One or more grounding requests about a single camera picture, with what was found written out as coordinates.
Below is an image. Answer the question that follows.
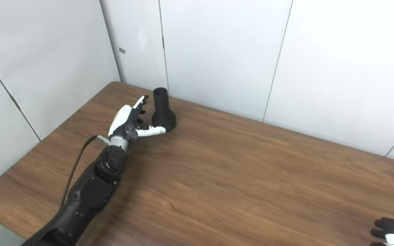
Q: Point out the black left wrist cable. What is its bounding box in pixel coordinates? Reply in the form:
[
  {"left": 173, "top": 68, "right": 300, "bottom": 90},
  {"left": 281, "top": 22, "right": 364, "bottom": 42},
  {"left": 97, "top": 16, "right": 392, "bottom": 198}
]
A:
[{"left": 60, "top": 135, "right": 110, "bottom": 207}]

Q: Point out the white and black right hand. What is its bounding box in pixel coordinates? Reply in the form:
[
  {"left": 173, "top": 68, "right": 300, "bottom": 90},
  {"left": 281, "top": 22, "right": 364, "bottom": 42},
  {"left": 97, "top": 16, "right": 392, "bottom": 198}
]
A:
[{"left": 370, "top": 217, "right": 394, "bottom": 246}]

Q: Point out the black nozzle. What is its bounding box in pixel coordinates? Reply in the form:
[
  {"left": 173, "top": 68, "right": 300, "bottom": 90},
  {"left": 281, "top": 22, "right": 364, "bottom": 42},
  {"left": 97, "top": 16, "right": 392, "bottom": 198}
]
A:
[{"left": 152, "top": 87, "right": 177, "bottom": 133}]

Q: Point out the white and black left hand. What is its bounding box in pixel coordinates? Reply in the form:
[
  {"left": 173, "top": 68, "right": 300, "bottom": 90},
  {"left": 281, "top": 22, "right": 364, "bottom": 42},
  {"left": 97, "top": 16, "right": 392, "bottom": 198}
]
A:
[{"left": 108, "top": 95, "right": 167, "bottom": 144}]

